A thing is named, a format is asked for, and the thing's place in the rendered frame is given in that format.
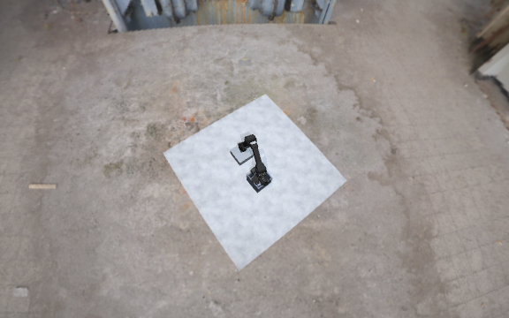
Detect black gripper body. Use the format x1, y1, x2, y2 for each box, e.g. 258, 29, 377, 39
251, 167, 270, 183

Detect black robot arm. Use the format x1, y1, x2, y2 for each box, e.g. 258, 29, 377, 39
238, 134, 268, 186

